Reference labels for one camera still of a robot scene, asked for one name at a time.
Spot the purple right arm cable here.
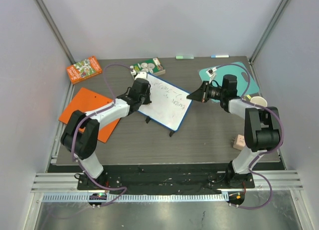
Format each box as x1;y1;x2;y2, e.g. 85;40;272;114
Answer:
214;63;285;210

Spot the orange illustrated book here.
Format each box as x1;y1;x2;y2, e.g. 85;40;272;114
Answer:
66;56;103;84

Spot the black whiteboard stand foot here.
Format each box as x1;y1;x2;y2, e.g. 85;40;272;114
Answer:
145;116;151;123

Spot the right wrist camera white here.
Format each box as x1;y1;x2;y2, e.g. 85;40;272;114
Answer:
206;67;217;83

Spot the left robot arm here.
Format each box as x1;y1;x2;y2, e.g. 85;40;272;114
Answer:
60;72;151;190

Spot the blue-framed whiteboard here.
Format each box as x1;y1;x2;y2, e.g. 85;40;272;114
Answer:
139;73;192;131

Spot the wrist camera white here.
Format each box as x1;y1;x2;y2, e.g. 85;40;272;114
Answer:
131;69;148;80
206;67;217;83

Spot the blue marker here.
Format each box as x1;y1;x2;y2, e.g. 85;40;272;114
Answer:
210;55;229;58

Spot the orange folder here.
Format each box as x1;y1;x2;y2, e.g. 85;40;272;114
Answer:
58;87;121;143

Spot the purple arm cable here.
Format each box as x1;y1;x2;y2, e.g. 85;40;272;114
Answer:
214;63;285;210
71;63;135;206

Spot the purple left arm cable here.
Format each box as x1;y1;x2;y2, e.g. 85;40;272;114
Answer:
71;63;135;206

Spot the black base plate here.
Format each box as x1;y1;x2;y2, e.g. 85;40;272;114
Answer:
74;163;255;195

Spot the aluminium front rail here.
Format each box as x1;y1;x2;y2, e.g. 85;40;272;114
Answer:
31;170;303;206

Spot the yellow-green object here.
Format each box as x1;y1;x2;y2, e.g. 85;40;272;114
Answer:
243;95;252;102

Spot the white paper cup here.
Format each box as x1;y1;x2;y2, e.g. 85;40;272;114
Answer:
250;96;268;107

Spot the teal cutting board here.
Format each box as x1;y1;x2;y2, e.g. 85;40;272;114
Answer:
214;62;260;96

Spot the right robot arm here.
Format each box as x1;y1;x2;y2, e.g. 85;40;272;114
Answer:
187;75;283;188

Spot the green illustrated book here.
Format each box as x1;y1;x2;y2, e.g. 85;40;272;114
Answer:
130;57;165;77

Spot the green marker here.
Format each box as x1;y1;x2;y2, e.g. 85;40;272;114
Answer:
175;55;194;60

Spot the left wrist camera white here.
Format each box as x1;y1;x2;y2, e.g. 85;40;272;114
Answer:
131;69;148;80

